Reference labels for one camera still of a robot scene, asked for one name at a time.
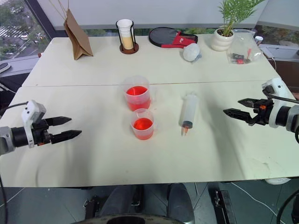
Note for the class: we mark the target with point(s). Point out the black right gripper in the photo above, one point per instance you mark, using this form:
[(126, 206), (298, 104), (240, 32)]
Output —
[(262, 112)]

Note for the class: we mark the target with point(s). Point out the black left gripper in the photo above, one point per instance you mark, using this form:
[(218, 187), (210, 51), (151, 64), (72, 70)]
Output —
[(40, 133)]

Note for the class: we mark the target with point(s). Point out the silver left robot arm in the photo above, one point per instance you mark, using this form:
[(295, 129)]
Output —
[(6, 138)]

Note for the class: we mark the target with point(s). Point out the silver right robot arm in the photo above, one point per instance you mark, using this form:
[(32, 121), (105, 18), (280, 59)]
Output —
[(289, 115)]

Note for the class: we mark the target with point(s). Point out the clear plastic syringe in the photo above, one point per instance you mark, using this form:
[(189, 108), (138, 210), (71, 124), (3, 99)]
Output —
[(188, 110)]

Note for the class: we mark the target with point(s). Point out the small beaker red liquid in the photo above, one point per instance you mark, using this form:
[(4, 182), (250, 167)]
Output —
[(143, 127)]

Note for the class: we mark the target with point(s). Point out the large beaker red liquid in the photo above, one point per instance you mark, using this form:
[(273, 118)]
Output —
[(137, 95)]

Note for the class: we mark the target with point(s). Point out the white paper cup stack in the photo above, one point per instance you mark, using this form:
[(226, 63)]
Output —
[(125, 35)]

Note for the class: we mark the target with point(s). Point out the cup in black holder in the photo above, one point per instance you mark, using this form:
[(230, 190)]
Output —
[(134, 35)]

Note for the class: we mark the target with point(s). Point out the clear plastic bag with parts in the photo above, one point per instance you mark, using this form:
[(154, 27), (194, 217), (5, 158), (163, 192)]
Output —
[(244, 47)]

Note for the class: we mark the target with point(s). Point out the white ribbed plant pot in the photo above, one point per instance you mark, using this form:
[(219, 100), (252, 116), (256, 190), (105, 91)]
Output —
[(221, 40)]

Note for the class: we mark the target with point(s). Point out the crumpled white grey cloth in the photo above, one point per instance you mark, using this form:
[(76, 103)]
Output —
[(192, 52)]

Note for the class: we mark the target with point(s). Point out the white round base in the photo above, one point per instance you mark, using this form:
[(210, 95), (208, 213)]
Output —
[(278, 180)]

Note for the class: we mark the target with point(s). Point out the brown paper bag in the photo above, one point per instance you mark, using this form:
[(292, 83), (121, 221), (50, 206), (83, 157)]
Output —
[(78, 38)]

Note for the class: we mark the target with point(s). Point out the green palm plant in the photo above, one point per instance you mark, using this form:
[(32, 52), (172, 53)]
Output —
[(231, 11)]

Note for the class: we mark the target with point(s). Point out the black red paddle case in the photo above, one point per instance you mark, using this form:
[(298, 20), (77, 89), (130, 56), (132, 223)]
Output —
[(171, 37)]

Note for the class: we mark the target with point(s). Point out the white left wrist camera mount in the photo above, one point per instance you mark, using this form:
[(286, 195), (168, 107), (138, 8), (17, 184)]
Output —
[(31, 116)]

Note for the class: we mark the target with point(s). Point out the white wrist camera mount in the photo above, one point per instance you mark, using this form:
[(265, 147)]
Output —
[(31, 116), (275, 98)]

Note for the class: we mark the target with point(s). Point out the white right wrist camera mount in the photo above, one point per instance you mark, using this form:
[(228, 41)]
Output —
[(275, 98)]

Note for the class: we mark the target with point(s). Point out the black metal stand frame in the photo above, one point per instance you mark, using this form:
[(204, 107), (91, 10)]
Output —
[(225, 207), (92, 208)]

